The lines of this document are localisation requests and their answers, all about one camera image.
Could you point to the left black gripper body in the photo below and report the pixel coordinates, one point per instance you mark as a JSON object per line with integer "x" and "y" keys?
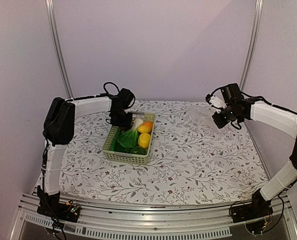
{"x": 120, "y": 119}

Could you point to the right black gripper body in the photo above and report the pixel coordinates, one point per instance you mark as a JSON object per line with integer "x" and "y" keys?
{"x": 230, "y": 116}

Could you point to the bok choy toy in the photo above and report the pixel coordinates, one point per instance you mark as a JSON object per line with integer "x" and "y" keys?
{"x": 129, "y": 138}

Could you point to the beige perforated plastic basket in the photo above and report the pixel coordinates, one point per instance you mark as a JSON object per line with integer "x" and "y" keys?
{"x": 125, "y": 155}

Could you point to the clear zip top bag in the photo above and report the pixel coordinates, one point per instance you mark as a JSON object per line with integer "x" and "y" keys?
{"x": 202, "y": 118}

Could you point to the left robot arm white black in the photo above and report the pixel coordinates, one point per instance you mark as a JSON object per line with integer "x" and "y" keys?
{"x": 59, "y": 127}

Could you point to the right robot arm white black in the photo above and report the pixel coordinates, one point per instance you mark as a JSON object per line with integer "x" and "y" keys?
{"x": 273, "y": 148}

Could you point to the green cucumber toy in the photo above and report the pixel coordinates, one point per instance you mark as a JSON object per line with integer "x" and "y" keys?
{"x": 115, "y": 146}

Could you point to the yellow lemon toy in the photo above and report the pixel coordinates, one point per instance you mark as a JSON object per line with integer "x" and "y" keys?
{"x": 144, "y": 140}

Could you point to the green pepper toy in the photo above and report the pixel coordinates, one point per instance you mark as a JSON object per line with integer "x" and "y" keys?
{"x": 137, "y": 150}

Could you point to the floral tablecloth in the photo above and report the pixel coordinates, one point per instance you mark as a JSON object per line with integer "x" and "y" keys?
{"x": 187, "y": 165}

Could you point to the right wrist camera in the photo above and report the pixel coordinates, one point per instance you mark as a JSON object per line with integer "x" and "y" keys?
{"x": 215, "y": 102}

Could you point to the right aluminium frame post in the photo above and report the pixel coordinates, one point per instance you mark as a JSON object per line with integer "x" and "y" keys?
{"x": 252, "y": 43}

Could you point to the aluminium frame post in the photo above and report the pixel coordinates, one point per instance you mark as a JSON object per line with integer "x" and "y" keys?
{"x": 51, "y": 15}
{"x": 252, "y": 43}

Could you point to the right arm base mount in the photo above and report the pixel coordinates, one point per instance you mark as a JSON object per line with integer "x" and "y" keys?
{"x": 256, "y": 217}

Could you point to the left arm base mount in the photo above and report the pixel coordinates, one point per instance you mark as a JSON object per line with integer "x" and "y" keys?
{"x": 51, "y": 207}

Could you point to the aluminium front rail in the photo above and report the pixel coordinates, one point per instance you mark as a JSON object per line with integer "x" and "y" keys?
{"x": 108, "y": 220}

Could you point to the left aluminium frame post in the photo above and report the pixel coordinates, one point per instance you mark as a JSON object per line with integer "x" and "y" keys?
{"x": 51, "y": 15}

